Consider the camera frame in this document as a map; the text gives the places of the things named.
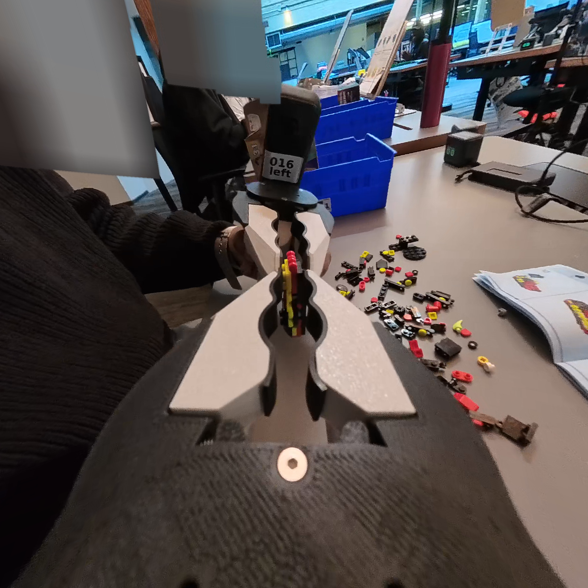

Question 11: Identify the lego instruction booklet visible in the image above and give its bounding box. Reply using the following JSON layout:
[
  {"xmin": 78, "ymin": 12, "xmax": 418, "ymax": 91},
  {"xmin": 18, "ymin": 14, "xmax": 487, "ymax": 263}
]
[{"xmin": 473, "ymin": 264, "xmax": 588, "ymax": 398}]

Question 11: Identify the black wrist watch strap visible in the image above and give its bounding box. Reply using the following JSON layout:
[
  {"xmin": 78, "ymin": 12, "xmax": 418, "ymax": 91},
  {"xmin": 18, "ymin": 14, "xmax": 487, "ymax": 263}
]
[{"xmin": 216, "ymin": 227, "xmax": 243, "ymax": 290}]

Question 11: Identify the maroon bottle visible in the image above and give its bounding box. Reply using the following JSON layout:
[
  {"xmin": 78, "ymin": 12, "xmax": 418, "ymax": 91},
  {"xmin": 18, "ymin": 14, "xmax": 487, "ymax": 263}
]
[{"xmin": 420, "ymin": 40, "xmax": 453, "ymax": 128}]

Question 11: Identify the flat black box with cable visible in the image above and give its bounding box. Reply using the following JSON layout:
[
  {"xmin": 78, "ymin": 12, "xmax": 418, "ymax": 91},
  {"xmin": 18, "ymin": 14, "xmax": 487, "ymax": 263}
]
[{"xmin": 455, "ymin": 147, "xmax": 588, "ymax": 224}]

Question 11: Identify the cardboard sign board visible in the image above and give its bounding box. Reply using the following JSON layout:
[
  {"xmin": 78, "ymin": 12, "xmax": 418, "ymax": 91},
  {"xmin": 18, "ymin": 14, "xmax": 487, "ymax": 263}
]
[{"xmin": 367, "ymin": 0, "xmax": 415, "ymax": 99}]

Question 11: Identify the black flat device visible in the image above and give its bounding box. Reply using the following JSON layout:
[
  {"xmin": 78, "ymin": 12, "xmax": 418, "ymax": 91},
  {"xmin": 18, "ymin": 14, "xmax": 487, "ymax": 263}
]
[{"xmin": 468, "ymin": 161, "xmax": 556, "ymax": 193}]

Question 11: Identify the wooden background desk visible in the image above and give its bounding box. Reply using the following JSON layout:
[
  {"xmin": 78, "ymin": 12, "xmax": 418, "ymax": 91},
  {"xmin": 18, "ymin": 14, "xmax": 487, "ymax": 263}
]
[{"xmin": 452, "ymin": 43, "xmax": 588, "ymax": 122}]

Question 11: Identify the black office chair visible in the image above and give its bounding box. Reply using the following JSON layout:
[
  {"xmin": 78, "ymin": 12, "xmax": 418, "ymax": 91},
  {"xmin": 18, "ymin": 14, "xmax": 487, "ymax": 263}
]
[{"xmin": 140, "ymin": 69, "xmax": 251, "ymax": 223}]

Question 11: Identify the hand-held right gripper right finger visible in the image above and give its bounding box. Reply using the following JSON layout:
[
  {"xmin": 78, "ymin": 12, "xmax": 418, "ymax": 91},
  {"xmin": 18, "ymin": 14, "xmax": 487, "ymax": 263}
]
[{"xmin": 299, "ymin": 270, "xmax": 418, "ymax": 421}]

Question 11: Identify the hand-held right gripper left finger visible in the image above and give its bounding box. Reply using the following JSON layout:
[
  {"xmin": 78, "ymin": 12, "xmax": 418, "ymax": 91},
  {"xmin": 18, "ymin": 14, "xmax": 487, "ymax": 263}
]
[{"xmin": 169, "ymin": 271, "xmax": 282, "ymax": 421}]

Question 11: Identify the pile of lego pieces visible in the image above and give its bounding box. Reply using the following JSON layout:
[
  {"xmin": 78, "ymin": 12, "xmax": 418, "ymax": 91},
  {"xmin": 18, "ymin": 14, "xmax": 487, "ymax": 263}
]
[{"xmin": 334, "ymin": 234, "xmax": 539, "ymax": 446}]

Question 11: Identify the red yellow black lego model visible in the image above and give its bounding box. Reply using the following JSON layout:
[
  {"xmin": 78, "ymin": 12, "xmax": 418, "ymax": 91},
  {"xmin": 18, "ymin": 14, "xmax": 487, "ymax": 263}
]
[{"xmin": 279, "ymin": 250, "xmax": 307, "ymax": 338}]

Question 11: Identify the person's left hand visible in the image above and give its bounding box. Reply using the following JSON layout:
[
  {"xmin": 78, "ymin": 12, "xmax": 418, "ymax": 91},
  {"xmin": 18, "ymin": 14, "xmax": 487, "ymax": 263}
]
[{"xmin": 228, "ymin": 225, "xmax": 260, "ymax": 280}]

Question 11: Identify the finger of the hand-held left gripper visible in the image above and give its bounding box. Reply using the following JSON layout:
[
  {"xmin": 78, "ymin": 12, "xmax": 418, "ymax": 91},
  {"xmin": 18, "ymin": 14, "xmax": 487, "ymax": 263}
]
[
  {"xmin": 294, "ymin": 211, "xmax": 333, "ymax": 277},
  {"xmin": 243, "ymin": 203, "xmax": 288, "ymax": 281}
]

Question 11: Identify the blue plastic bin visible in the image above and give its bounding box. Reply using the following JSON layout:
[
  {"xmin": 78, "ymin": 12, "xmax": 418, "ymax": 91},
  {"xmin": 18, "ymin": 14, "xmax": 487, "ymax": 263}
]
[
  {"xmin": 301, "ymin": 133, "xmax": 398, "ymax": 217},
  {"xmin": 317, "ymin": 95, "xmax": 399, "ymax": 145}
]

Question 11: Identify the black cube charger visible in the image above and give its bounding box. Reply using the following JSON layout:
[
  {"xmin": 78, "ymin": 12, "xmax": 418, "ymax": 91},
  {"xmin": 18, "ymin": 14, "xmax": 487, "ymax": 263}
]
[{"xmin": 443, "ymin": 131, "xmax": 484, "ymax": 167}]

